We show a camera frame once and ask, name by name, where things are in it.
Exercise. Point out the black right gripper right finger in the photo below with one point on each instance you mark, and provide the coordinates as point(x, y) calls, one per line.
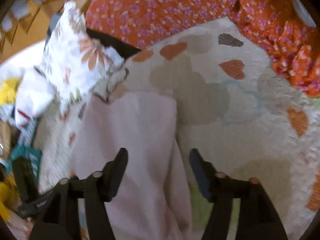
point(241, 208)

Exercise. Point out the white floral knit sweater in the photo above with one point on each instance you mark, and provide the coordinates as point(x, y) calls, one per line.
point(153, 200)

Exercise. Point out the yellow cloth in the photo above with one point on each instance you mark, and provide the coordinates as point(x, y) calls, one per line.
point(9, 196)

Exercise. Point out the cream heart-patterned quilt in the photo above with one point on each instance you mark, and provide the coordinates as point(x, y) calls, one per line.
point(243, 118)

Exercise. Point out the wooden headboard rails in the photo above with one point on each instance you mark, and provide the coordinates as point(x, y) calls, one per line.
point(25, 22)

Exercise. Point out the light blue patterned box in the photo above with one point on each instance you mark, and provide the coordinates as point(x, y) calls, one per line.
point(27, 134)

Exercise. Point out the orange floral blanket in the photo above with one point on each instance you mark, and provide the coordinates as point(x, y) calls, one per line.
point(273, 25)

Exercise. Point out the yellow plastic bag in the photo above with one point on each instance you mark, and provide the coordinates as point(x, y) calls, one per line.
point(9, 90)

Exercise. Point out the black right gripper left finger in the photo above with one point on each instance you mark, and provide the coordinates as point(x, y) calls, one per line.
point(59, 218)

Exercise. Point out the white floral pillow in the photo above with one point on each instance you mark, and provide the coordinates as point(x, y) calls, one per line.
point(73, 62)

